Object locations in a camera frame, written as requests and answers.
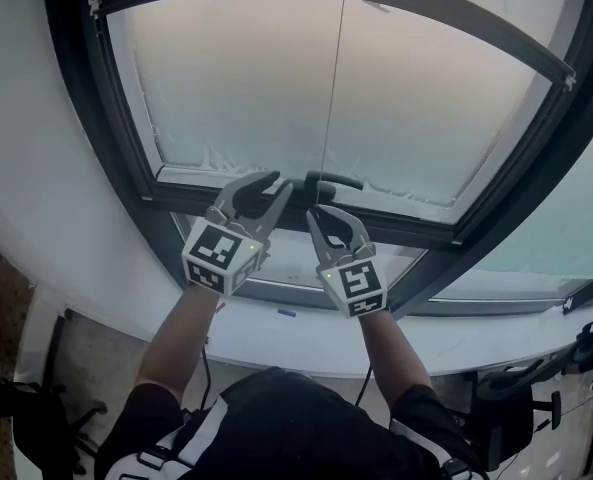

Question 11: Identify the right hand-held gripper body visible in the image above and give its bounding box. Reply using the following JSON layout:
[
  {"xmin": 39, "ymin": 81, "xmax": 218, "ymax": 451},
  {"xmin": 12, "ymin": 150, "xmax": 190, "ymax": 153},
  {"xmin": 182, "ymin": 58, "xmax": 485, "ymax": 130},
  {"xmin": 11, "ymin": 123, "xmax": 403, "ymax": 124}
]
[{"xmin": 315, "ymin": 240, "xmax": 391, "ymax": 321}]

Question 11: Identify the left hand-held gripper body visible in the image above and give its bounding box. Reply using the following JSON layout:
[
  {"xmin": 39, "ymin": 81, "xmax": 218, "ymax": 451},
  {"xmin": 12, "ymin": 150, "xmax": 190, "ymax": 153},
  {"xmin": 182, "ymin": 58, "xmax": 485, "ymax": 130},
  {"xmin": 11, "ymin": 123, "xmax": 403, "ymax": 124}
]
[{"xmin": 180, "ymin": 201, "xmax": 273, "ymax": 298}]

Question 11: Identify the thin blind pull cord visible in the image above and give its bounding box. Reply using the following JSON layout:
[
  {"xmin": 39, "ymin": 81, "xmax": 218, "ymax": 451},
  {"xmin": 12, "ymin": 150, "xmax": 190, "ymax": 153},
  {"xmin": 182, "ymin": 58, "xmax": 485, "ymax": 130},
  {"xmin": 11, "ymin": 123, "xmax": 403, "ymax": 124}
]
[{"xmin": 315, "ymin": 0, "xmax": 347, "ymax": 210}]

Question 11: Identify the person's right forearm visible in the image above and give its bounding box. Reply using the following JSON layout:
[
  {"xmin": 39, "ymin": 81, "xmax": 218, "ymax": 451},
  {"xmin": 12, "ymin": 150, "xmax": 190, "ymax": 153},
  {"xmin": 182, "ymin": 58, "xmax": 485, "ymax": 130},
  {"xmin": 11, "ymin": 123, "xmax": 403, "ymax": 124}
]
[{"xmin": 358, "ymin": 309, "xmax": 435, "ymax": 404}]

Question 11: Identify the person's left forearm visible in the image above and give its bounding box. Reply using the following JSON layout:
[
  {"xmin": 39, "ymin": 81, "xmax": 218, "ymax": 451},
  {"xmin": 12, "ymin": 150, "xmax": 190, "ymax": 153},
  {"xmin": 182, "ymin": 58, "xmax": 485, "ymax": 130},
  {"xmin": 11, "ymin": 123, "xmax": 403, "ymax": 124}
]
[{"xmin": 135, "ymin": 282, "xmax": 227, "ymax": 404}]

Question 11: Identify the person's black clothed body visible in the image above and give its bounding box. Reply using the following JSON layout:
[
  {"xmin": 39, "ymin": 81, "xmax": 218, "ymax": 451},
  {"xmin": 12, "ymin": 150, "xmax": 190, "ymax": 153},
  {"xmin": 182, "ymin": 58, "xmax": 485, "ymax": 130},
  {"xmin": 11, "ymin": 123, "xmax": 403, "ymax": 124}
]
[{"xmin": 93, "ymin": 365, "xmax": 485, "ymax": 480}]

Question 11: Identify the black mesh office chair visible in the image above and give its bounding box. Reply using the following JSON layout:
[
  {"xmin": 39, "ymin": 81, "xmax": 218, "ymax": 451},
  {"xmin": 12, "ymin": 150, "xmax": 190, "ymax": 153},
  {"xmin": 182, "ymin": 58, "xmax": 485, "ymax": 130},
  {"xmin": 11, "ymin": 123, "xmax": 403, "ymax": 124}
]
[
  {"xmin": 468, "ymin": 316, "xmax": 593, "ymax": 474},
  {"xmin": 0, "ymin": 362, "xmax": 108, "ymax": 477}
]

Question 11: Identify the black window handle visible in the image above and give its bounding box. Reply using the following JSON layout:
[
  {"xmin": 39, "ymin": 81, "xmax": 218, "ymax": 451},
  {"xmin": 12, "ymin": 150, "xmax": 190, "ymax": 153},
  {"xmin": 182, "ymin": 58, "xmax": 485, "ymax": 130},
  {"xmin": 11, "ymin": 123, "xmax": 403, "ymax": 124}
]
[{"xmin": 303, "ymin": 170, "xmax": 365, "ymax": 204}]

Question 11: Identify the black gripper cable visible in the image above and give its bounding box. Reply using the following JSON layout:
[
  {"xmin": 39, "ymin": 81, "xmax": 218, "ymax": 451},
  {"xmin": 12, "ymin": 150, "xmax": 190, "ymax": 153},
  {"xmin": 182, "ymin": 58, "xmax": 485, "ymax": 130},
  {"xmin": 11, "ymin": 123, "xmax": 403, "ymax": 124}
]
[
  {"xmin": 354, "ymin": 361, "xmax": 373, "ymax": 408},
  {"xmin": 200, "ymin": 335, "xmax": 213, "ymax": 412}
]

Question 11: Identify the thin black floor cable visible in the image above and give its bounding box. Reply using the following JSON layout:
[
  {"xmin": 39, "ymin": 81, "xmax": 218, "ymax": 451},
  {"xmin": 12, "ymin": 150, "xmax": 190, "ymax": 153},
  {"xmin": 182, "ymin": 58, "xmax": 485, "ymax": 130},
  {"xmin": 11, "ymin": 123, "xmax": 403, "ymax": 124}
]
[{"xmin": 500, "ymin": 400, "xmax": 593, "ymax": 472}]

